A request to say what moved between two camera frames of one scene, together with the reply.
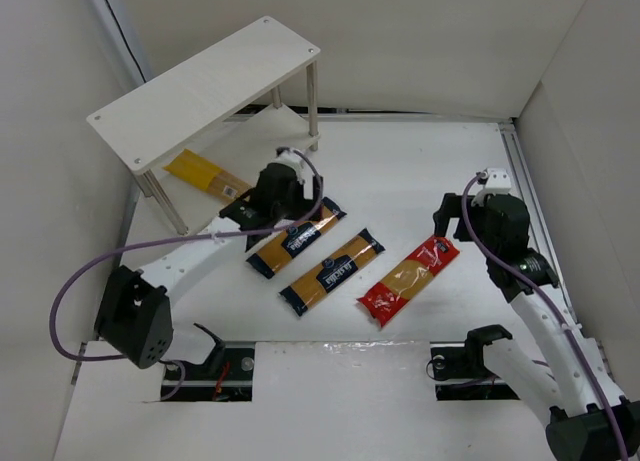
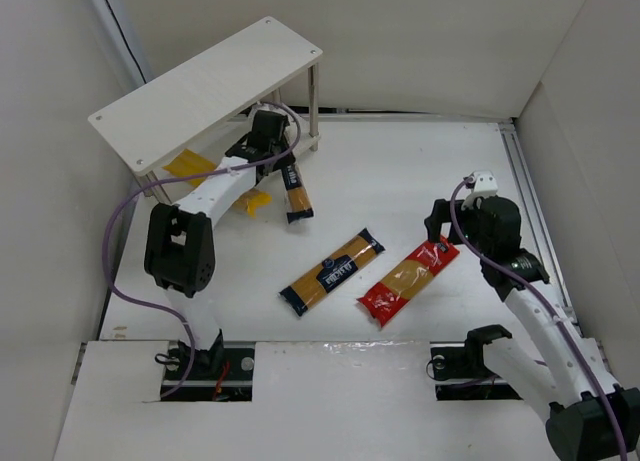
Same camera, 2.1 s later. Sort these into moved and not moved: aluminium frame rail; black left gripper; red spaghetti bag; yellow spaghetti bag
Moved: black left gripper
Not moved: red spaghetti bag; yellow spaghetti bag; aluminium frame rail
